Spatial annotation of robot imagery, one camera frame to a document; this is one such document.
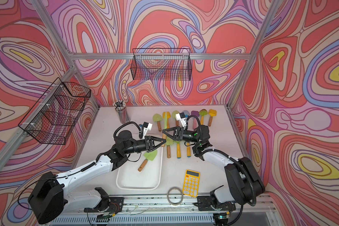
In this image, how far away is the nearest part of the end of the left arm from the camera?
58cm

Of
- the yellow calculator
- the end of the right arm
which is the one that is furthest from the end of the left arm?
the yellow calculator

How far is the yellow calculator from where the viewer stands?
78 cm

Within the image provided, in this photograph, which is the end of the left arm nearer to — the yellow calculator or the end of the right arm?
the end of the right arm

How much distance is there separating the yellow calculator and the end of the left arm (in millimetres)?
308
